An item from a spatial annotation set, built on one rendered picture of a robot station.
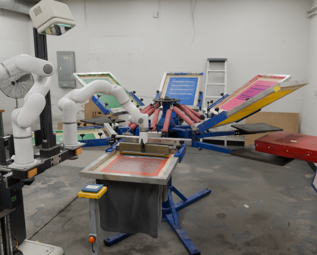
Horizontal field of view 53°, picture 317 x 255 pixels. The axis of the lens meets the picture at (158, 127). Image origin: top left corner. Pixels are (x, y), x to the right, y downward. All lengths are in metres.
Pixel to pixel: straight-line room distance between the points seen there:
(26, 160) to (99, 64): 5.38
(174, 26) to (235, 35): 1.21
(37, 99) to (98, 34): 5.44
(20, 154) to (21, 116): 0.23
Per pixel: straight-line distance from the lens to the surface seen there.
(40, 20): 1.92
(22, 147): 1.88
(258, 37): 6.58
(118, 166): 2.34
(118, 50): 6.97
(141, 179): 2.03
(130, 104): 2.37
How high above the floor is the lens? 1.70
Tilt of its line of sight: 12 degrees down
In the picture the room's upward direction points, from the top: straight up
